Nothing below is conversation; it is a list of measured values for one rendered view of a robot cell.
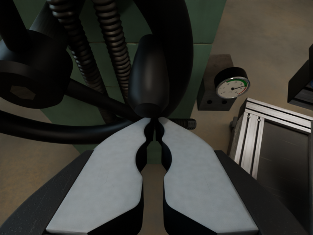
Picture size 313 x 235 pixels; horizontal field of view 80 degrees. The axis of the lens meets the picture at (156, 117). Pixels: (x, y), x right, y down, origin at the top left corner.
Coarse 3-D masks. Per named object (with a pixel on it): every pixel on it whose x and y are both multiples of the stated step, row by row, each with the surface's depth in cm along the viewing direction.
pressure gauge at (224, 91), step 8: (224, 72) 35; (232, 72) 34; (240, 72) 34; (216, 80) 36; (224, 80) 34; (232, 80) 34; (240, 80) 34; (248, 80) 34; (216, 88) 36; (224, 88) 36; (240, 88) 36; (248, 88) 36; (224, 96) 38; (232, 96) 38
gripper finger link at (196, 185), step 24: (168, 120) 11; (168, 144) 9; (192, 144) 9; (168, 168) 9; (192, 168) 8; (216, 168) 8; (168, 192) 7; (192, 192) 7; (216, 192) 7; (168, 216) 6; (192, 216) 6; (216, 216) 6; (240, 216) 6
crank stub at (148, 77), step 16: (144, 48) 12; (160, 48) 12; (144, 64) 11; (160, 64) 11; (144, 80) 10; (160, 80) 10; (128, 96) 10; (144, 96) 10; (160, 96) 10; (144, 112) 10; (160, 112) 11
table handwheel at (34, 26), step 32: (0, 0) 11; (160, 0) 11; (0, 32) 13; (32, 32) 16; (64, 32) 20; (160, 32) 12; (0, 64) 14; (32, 64) 14; (64, 64) 17; (192, 64) 16; (0, 96) 16; (32, 96) 16; (96, 96) 20; (0, 128) 24; (32, 128) 26; (64, 128) 27; (96, 128) 27
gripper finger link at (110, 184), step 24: (144, 120) 11; (120, 144) 9; (144, 144) 9; (96, 168) 8; (120, 168) 8; (72, 192) 7; (96, 192) 7; (120, 192) 7; (72, 216) 6; (96, 216) 6; (120, 216) 6
